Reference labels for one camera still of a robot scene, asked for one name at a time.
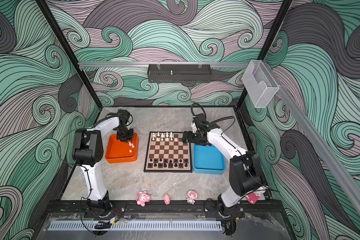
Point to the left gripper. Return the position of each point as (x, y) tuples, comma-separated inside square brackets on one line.
[(130, 137)]

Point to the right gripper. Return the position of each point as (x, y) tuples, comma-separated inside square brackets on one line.
[(190, 138)]

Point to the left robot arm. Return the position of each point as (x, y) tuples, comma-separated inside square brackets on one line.
[(88, 151)]

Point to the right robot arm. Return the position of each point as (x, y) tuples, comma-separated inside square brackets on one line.
[(246, 177)]

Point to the white pieces in tray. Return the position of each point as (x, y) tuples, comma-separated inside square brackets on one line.
[(131, 147)]

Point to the white pieces on board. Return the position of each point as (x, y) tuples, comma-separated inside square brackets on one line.
[(166, 136)]

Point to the black pieces on board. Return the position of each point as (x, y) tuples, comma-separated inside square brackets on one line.
[(171, 164)]

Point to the chess board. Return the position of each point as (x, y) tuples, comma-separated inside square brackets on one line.
[(168, 150)]

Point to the orange tray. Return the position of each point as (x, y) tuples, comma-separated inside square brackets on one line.
[(118, 152)]

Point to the blue tray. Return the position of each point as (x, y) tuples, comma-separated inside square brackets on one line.
[(208, 160)]

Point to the pink hooded doll figure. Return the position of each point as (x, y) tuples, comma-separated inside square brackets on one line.
[(192, 196)]

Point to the pink plush figure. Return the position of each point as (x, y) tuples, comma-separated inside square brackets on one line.
[(143, 198)]

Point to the small pink pig figure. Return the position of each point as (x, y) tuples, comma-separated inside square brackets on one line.
[(167, 199)]

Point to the white rabbit pink figure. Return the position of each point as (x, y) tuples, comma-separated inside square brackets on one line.
[(254, 197)]

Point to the black wall tray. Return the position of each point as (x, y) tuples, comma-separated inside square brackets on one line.
[(184, 74)]

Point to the clear plastic wall holder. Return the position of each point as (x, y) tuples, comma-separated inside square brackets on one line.
[(260, 82)]

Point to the aluminium rail back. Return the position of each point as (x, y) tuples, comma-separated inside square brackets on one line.
[(126, 64)]

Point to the aluminium rail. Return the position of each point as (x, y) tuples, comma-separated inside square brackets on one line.
[(126, 64), (343, 177)]

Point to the white slotted cable duct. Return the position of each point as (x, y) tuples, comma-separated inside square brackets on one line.
[(138, 226)]

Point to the aluminium rail right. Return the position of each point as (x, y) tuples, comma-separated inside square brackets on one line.
[(343, 177)]

